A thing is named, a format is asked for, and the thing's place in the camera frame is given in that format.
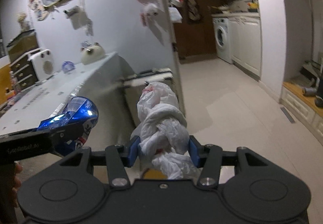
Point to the white kitchen cabinets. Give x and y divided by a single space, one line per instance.
245 40

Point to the white fluffy sheep wall toy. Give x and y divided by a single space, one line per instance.
151 10

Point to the white cat-shaped ceramic lamp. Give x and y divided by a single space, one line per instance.
92 54

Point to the white plastic bag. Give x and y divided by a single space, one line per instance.
164 142

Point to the white portable heater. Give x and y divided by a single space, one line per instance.
43 64

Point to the black drawer cabinet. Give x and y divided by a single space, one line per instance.
24 71

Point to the crushed blue soda can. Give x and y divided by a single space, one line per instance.
78 118

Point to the white ribbed suitcase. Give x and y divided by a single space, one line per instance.
145 90

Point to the person's left hand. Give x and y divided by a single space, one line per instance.
17 183

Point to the glass fish tank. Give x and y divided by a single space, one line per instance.
23 43

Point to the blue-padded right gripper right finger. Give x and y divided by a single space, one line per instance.
208 158

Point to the dried flower bouquet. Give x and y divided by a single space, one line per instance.
23 22

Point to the white front-load washing machine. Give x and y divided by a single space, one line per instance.
221 28

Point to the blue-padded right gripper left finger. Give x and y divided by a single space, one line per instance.
118 158

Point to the blue tissue pack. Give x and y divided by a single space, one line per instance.
67 67

